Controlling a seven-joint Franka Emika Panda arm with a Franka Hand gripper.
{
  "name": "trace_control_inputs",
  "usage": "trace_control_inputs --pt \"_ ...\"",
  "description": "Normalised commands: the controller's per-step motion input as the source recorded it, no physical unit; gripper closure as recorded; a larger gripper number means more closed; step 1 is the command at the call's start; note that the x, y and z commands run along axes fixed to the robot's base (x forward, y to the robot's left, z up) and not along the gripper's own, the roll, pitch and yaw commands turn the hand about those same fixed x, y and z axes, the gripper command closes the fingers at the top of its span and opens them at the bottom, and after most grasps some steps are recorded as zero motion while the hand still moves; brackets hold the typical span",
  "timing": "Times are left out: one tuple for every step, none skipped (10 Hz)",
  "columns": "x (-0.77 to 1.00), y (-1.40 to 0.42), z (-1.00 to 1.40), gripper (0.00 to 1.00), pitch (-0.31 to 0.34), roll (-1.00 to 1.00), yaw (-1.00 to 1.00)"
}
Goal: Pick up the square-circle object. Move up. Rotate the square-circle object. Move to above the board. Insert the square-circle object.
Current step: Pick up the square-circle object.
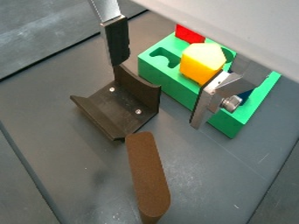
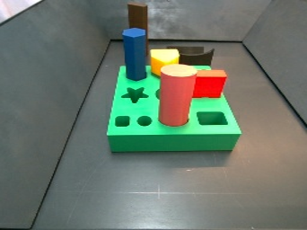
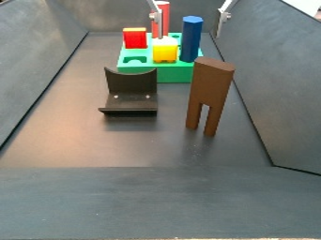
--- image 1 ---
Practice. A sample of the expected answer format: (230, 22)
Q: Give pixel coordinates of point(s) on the brown two-pronged block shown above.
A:
(151, 188)

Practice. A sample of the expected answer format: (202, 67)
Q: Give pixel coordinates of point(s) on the red square block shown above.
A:
(187, 35)

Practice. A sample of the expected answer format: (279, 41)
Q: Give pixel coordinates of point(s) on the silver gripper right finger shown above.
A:
(219, 93)

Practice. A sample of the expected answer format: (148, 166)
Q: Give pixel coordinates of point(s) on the black curved holder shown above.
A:
(123, 105)

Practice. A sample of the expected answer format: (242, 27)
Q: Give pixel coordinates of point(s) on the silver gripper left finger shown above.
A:
(114, 29)

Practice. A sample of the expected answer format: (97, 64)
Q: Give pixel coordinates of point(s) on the yellow pentagon block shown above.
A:
(202, 61)

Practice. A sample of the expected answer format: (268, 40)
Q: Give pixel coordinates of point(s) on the green shape sorter board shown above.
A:
(158, 67)

